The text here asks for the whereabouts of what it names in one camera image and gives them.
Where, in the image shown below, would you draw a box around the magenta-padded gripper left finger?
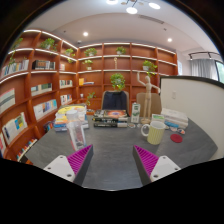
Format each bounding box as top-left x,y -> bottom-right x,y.
43,144 -> 95,187

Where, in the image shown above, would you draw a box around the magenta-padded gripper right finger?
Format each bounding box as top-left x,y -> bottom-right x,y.
132,144 -> 182,187

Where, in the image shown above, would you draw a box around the clear plastic water bottle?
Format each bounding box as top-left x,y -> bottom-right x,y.
65,109 -> 88,152

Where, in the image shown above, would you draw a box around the flat round red coaster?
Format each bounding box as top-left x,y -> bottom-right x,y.
170,133 -> 184,144

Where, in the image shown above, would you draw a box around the yellow striped white mug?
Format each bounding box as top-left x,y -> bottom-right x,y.
140,120 -> 167,146

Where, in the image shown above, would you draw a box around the colourful book stack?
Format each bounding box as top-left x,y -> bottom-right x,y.
53,104 -> 90,133

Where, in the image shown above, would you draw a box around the green white small box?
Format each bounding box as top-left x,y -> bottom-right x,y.
151,113 -> 165,123

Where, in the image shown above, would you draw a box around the green white drink carton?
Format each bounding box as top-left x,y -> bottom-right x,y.
130,102 -> 141,124

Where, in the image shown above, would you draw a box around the tan chair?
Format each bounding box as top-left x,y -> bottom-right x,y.
135,92 -> 163,118

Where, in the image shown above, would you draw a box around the wooden artist mannequin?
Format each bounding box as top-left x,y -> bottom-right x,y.
136,71 -> 162,125

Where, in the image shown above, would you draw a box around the dark blue chair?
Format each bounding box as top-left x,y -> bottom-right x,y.
100,90 -> 130,113

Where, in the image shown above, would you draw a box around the orange wooden shelf unit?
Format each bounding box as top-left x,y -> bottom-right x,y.
0,29 -> 179,164

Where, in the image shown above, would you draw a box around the grey curtain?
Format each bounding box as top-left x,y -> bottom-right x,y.
190,58 -> 218,81

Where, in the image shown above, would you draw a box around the ceiling air vent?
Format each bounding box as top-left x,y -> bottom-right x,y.
138,14 -> 165,24

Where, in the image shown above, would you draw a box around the ceiling lights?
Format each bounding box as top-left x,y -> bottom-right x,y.
82,0 -> 174,43

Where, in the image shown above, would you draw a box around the black curtain rail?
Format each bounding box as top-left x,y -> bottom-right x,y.
188,51 -> 222,61

